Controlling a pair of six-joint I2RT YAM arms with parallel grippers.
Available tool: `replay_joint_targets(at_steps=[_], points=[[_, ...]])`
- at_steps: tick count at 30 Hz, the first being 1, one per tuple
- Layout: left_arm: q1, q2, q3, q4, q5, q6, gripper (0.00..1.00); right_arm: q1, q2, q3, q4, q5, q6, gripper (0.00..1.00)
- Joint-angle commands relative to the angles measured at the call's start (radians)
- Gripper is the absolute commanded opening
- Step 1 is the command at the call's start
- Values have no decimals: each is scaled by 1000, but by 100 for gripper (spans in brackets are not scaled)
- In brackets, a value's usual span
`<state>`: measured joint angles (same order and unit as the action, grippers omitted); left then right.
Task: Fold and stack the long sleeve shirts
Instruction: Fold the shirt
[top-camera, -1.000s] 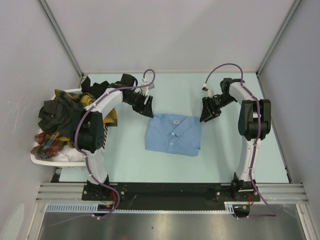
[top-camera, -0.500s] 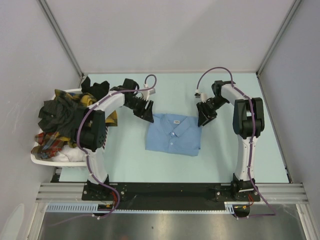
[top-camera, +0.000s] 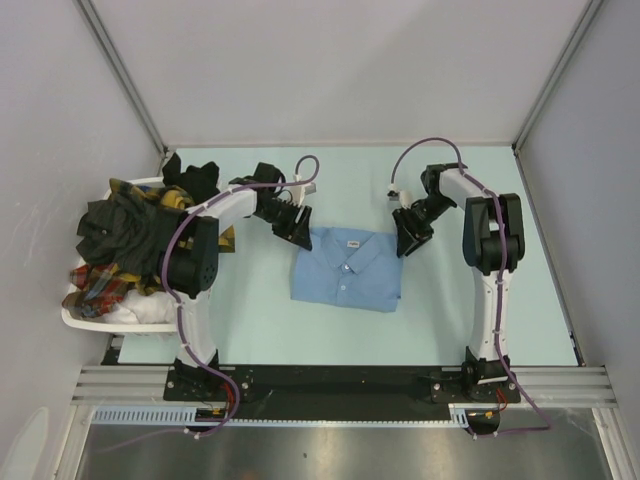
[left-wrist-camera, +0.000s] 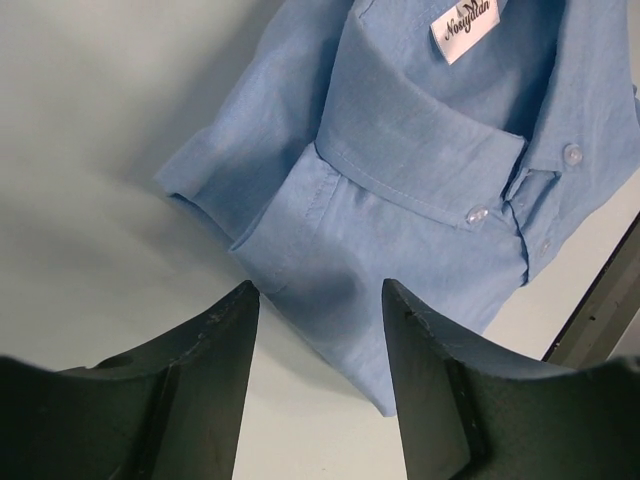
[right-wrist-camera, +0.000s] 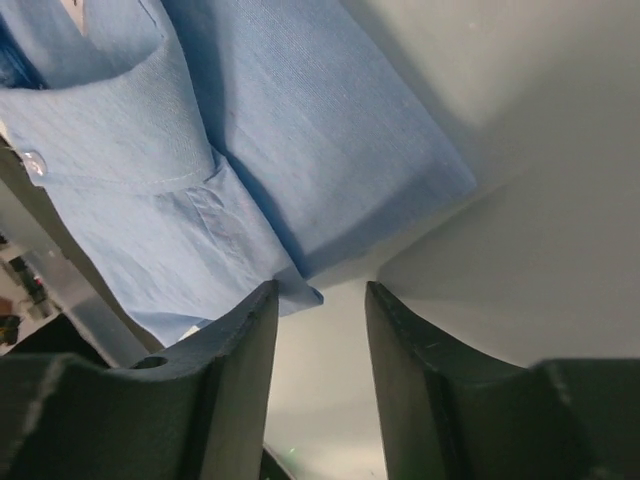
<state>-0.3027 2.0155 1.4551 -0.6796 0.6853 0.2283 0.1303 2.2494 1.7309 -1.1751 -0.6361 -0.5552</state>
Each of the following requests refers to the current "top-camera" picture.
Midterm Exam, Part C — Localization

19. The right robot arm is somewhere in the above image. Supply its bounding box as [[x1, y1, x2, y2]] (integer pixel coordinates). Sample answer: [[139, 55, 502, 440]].
[[388, 164, 525, 401]]

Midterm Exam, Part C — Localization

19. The aluminium frame post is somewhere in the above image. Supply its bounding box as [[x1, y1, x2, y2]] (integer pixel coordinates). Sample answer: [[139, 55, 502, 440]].
[[73, 0, 167, 155], [511, 0, 607, 155]]

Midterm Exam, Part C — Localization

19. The yellow plaid shirt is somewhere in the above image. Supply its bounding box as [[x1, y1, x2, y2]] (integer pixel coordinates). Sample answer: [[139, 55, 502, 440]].
[[109, 179, 236, 298]]

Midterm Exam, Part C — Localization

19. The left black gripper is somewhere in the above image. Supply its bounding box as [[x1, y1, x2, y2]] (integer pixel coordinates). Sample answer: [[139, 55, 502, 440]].
[[255, 199, 312, 251]]

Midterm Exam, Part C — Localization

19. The purple cable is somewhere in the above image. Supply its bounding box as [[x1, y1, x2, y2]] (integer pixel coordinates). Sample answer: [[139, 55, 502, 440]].
[[389, 136, 551, 439], [159, 154, 321, 441]]

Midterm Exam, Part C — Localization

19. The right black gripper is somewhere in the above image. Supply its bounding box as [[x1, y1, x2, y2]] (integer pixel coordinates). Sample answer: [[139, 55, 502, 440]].
[[392, 194, 455, 258]]

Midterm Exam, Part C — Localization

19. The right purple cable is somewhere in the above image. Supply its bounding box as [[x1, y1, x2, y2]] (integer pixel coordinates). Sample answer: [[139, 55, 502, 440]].
[[389, 136, 551, 439]]

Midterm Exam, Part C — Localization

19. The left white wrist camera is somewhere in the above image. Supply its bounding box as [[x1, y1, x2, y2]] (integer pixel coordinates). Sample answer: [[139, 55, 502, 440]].
[[289, 174, 316, 205]]

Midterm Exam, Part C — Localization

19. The black shirt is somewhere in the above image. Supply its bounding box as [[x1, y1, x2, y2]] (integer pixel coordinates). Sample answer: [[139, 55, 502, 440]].
[[160, 152, 220, 212]]

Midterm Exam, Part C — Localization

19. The white slotted cable duct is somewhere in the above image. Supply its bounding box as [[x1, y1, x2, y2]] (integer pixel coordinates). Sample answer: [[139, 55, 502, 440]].
[[90, 404, 500, 429]]

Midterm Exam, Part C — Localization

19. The white laundry basket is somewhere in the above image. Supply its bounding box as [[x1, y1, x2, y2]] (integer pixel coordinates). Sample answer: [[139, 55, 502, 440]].
[[61, 177, 174, 333]]

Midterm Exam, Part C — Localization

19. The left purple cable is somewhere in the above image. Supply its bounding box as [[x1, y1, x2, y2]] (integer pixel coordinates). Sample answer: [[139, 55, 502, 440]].
[[159, 154, 321, 441]]

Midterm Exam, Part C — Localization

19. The red plaid shirt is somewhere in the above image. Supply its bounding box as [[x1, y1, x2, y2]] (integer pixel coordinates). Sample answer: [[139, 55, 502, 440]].
[[62, 263, 140, 319]]

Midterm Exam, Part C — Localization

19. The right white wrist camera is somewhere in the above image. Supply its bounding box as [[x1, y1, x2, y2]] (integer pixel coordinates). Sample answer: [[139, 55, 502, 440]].
[[387, 183, 413, 209]]

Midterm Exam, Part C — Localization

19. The white shirt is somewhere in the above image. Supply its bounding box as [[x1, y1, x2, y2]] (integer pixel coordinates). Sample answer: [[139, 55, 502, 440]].
[[103, 290, 176, 325]]

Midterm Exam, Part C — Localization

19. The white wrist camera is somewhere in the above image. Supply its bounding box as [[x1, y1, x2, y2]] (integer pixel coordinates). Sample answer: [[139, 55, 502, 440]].
[[289, 174, 316, 205], [387, 183, 413, 209]]

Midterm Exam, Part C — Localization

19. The left aluminium frame post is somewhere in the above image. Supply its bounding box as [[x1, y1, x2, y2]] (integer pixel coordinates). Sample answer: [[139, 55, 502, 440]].
[[73, 0, 167, 155]]

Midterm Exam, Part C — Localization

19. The light blue long sleeve shirt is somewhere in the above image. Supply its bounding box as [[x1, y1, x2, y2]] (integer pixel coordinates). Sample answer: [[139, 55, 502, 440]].
[[291, 227, 403, 313]]

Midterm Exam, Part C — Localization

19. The right aluminium frame post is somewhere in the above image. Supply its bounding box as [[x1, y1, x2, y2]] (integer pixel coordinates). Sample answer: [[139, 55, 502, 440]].
[[511, 0, 607, 155]]

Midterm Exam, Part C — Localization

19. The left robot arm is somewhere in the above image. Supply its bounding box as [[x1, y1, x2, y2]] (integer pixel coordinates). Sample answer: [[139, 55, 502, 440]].
[[158, 155, 320, 400]]

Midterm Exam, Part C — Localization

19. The dark grey striped shirt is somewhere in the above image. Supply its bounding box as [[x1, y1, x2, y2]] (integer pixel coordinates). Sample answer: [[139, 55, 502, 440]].
[[76, 194, 181, 276]]

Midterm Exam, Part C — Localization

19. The aluminium front rail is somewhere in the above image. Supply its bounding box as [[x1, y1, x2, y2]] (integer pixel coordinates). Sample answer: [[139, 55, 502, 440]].
[[71, 365, 618, 408]]

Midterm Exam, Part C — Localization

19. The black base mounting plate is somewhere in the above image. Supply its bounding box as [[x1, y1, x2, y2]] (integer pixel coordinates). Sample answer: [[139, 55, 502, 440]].
[[163, 365, 521, 420]]

